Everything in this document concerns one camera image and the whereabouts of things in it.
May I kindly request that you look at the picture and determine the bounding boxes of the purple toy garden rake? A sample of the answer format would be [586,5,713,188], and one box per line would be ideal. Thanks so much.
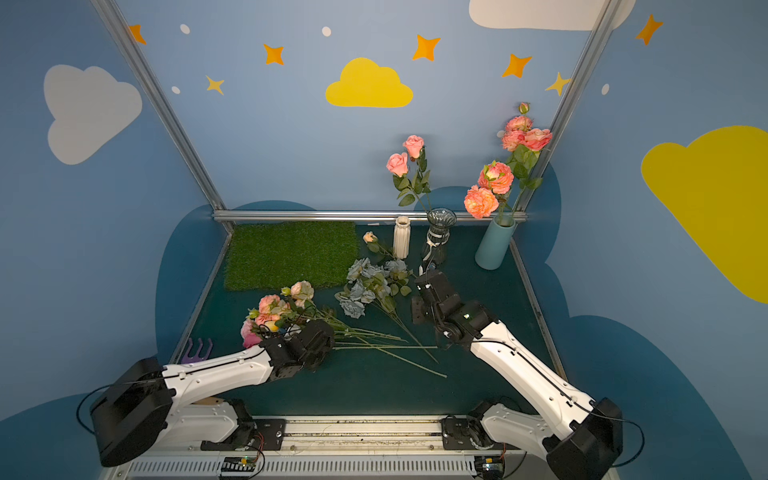
[179,338,213,364]

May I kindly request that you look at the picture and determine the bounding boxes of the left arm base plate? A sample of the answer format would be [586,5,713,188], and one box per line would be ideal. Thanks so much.
[200,418,287,452]

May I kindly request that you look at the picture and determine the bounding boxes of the teal cylinder vase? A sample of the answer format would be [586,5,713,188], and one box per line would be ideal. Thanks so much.
[475,214,517,270]

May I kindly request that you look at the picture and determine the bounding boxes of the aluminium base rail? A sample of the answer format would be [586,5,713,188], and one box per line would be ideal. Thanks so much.
[100,415,555,479]

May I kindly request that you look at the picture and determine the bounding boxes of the clear glass vase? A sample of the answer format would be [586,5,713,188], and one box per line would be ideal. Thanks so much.
[419,207,457,274]

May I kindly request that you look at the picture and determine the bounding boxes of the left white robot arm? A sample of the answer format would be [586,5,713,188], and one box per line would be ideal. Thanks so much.
[89,320,335,467]

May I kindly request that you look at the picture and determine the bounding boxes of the peach rosebud stem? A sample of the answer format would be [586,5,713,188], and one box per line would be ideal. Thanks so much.
[363,231,395,258]

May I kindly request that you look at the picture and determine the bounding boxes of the white ribbed ceramic vase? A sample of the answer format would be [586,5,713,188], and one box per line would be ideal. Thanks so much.
[393,216,411,260]

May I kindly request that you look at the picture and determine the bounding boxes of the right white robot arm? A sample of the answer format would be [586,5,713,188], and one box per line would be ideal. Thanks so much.
[414,270,624,479]

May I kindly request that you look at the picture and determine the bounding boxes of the horizontal aluminium frame bar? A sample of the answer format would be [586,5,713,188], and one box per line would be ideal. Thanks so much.
[212,209,529,224]

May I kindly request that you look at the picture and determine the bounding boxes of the coral pink rose stem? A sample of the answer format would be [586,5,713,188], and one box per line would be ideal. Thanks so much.
[504,128,552,211]

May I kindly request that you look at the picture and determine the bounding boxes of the single pink rose stem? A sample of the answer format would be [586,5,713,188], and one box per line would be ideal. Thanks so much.
[386,152,432,212]

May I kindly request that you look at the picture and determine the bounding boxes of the two-bloom coral rose stem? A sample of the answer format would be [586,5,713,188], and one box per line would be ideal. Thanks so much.
[464,161,515,227]

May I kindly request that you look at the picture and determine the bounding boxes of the pink flower bouquet pile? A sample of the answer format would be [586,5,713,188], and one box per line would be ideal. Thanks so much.
[240,281,446,378]

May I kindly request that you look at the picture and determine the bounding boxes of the pink rose spray stem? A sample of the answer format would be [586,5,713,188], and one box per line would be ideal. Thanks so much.
[501,102,539,179]

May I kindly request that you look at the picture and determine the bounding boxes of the green artificial grass mat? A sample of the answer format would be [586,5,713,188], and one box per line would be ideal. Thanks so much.
[224,222,361,291]

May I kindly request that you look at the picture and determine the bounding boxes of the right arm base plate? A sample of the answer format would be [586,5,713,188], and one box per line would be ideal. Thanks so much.
[440,415,502,451]

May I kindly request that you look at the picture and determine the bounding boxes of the blue grey fabric flowers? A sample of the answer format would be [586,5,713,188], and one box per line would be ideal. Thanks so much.
[335,258,437,362]

